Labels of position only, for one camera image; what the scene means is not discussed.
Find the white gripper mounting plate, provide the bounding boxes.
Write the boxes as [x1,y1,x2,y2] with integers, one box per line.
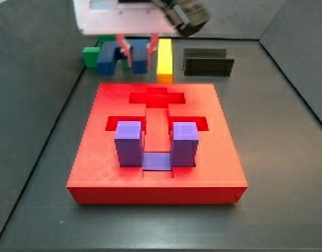
[74,0,177,65]

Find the blue U-shaped block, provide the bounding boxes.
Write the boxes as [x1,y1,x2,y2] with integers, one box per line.
[96,39,147,76]

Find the black fixture block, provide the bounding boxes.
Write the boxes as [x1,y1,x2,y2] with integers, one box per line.
[183,48,234,77]

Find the red base board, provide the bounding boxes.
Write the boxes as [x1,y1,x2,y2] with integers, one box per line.
[67,84,247,205]

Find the yellow long bar block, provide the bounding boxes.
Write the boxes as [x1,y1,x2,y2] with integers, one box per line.
[157,38,174,83]

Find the green stepped block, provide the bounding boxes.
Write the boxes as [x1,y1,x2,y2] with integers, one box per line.
[82,34,128,70]

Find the purple U-shaped block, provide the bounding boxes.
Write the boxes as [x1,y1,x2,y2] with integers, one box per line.
[115,121,199,171]

